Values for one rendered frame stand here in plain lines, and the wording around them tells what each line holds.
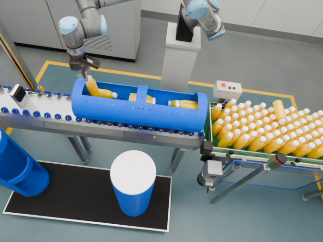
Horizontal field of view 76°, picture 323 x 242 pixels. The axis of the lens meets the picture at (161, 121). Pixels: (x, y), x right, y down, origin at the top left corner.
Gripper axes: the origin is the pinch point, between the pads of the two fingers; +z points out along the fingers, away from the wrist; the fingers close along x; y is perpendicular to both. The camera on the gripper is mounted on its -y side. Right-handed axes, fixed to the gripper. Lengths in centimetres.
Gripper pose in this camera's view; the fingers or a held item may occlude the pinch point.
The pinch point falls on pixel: (88, 77)
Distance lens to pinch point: 137.3
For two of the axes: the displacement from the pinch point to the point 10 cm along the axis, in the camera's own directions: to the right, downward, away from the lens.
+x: -0.9, 8.5, -5.3
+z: -0.9, 5.2, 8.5
